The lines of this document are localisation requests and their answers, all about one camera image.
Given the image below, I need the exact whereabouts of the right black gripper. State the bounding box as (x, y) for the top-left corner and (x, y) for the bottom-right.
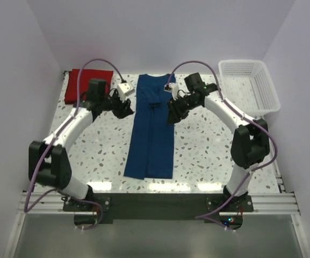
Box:
(165, 96), (199, 127)

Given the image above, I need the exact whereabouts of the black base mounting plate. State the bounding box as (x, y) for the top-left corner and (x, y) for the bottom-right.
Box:
(61, 193), (254, 229)

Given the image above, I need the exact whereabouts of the folded red t shirt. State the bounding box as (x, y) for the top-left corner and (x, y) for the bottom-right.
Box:
(64, 69), (113, 104)

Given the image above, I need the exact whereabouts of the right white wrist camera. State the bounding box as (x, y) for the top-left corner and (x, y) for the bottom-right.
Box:
(164, 83), (179, 99)

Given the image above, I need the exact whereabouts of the blue t shirt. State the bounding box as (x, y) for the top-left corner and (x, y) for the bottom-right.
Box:
(124, 74), (176, 180)

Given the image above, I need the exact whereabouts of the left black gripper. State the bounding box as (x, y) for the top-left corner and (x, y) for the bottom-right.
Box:
(100, 90), (134, 119)

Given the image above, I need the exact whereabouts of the aluminium frame rail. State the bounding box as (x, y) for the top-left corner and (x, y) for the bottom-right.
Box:
(16, 174), (302, 216)

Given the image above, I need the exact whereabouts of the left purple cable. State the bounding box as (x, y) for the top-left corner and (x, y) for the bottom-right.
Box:
(23, 58), (127, 231)

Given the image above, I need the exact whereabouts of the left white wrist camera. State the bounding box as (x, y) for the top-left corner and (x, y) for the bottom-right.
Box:
(117, 82), (135, 102)

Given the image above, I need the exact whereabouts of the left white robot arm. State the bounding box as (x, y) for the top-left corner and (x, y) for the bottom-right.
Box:
(24, 78), (134, 212)

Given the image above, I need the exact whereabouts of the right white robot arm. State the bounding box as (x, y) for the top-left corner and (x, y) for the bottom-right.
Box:
(164, 73), (270, 211)

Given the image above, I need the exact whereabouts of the white plastic basket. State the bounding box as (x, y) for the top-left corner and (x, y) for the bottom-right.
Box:
(218, 60), (281, 117)

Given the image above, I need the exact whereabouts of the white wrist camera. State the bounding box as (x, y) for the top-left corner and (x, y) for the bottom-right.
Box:
(117, 82), (135, 102)
(164, 83), (179, 99)

